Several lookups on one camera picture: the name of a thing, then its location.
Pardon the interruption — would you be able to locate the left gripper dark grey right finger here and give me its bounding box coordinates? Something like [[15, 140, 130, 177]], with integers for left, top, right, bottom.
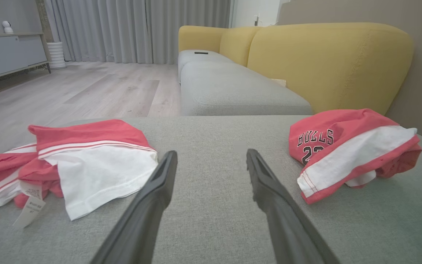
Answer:
[[246, 148, 340, 264]]

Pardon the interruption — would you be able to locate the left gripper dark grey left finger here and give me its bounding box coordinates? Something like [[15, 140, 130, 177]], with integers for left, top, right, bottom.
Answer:
[[89, 150, 178, 264]]

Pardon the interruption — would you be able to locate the large grey sofa seat cushion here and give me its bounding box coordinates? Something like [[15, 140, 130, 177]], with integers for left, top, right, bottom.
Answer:
[[180, 61, 314, 116]]

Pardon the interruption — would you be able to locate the large yellow sofa back cushion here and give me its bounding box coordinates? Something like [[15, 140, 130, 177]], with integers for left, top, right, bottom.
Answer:
[[248, 23, 415, 116]]

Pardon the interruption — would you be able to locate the narrow yellow sofa back cushion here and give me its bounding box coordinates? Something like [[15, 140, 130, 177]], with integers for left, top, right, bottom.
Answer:
[[219, 26, 263, 66]]

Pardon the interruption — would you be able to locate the red Bulls jersey garment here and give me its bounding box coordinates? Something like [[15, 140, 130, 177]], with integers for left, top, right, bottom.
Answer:
[[288, 109, 422, 205]]

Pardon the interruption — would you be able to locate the white ribbed plant pot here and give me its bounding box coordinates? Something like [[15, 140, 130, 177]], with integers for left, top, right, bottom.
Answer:
[[47, 41, 66, 69]]

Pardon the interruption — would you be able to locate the brown plant trunk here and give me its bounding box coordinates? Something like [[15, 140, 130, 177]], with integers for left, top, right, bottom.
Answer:
[[36, 0, 54, 43]]

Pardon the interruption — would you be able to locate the grey wooden sideboard cabinet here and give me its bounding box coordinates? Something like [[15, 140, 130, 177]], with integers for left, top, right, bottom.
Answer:
[[0, 32, 51, 85]]

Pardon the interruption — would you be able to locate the grey curtain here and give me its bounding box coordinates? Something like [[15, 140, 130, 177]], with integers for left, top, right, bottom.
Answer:
[[44, 0, 231, 65]]

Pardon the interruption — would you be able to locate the red and white garment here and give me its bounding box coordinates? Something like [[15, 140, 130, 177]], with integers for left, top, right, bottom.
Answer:
[[0, 119, 159, 230]]

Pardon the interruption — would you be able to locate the yellow sofa end back cushion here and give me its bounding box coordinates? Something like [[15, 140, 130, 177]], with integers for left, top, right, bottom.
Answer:
[[178, 25, 230, 52]]

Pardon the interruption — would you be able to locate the small grey sofa seat cushion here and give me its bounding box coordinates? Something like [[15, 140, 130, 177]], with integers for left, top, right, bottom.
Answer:
[[178, 50, 233, 83]]

